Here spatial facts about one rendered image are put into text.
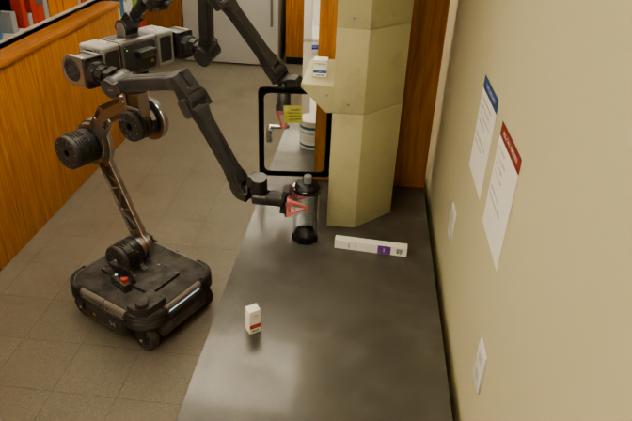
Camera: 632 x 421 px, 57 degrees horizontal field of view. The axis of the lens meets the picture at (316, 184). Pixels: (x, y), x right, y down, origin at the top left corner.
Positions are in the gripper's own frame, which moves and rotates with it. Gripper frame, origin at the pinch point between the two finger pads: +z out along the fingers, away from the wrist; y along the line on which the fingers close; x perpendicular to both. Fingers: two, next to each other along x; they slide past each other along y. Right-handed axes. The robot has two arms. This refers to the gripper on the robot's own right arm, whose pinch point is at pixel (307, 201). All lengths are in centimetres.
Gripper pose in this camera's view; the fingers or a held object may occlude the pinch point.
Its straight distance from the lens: 212.1
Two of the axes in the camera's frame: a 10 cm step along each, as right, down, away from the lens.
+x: -0.6, 8.7, 4.9
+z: 9.9, 1.0, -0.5
